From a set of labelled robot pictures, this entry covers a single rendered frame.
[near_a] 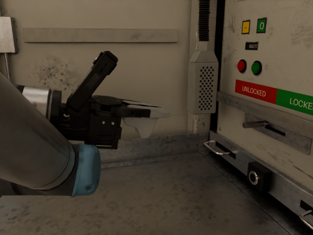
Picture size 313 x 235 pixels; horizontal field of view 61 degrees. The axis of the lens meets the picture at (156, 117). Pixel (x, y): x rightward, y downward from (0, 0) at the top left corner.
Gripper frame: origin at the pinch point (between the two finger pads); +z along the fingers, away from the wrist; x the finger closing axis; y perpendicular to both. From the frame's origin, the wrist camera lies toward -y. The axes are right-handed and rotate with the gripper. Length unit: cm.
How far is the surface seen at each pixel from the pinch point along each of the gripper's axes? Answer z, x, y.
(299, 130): 21.9, 11.2, -1.1
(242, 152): 26.7, -8.6, 10.8
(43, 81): -26, -43, 4
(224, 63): 24.2, -22.5, -11.0
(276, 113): 21.6, 5.0, -2.8
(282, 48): 23.5, 0.0, -15.6
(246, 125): 21.1, -2.4, 2.1
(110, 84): -5.4, -39.8, 1.4
